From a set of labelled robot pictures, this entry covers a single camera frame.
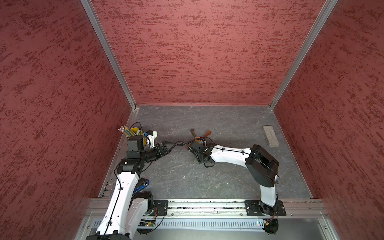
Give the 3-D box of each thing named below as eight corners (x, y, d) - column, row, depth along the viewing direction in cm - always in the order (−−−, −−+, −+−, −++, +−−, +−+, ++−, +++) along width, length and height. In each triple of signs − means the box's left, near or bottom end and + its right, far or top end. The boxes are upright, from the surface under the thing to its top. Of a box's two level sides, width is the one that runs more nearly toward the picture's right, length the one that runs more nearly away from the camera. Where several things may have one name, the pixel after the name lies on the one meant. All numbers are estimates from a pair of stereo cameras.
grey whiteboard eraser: (268, 147, 99) (270, 144, 97) (261, 128, 109) (263, 125, 107) (277, 147, 99) (280, 144, 97) (270, 128, 109) (272, 125, 107)
